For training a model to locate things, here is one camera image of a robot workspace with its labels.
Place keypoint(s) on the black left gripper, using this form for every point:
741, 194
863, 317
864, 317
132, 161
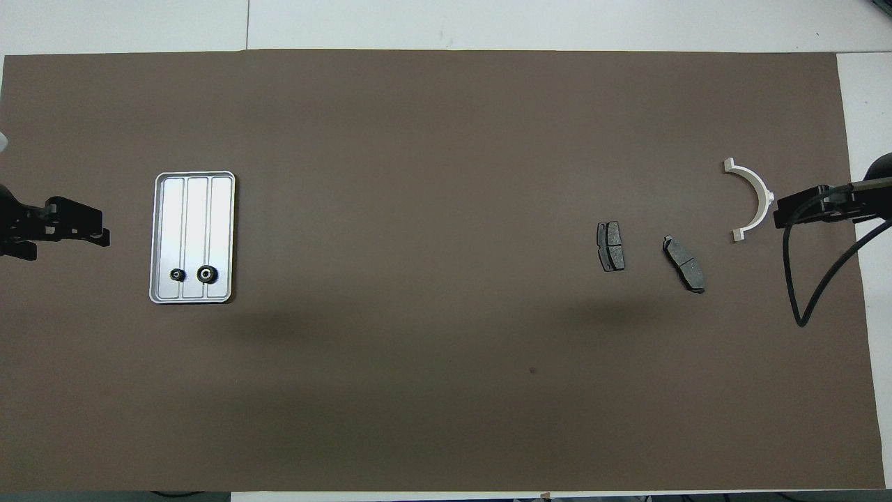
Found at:
21, 222

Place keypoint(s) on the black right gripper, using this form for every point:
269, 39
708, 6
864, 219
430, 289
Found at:
879, 206

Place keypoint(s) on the small black bearing gear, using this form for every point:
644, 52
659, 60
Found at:
178, 275

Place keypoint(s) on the large black bearing gear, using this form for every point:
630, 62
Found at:
207, 274

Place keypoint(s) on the silver metal tray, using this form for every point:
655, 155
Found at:
191, 223

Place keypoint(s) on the long dark grey brake pad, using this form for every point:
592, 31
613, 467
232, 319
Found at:
684, 265

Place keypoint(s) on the short dark grey brake pad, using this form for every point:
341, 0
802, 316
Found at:
611, 246

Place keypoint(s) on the brown paper table mat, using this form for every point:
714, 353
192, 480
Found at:
418, 209

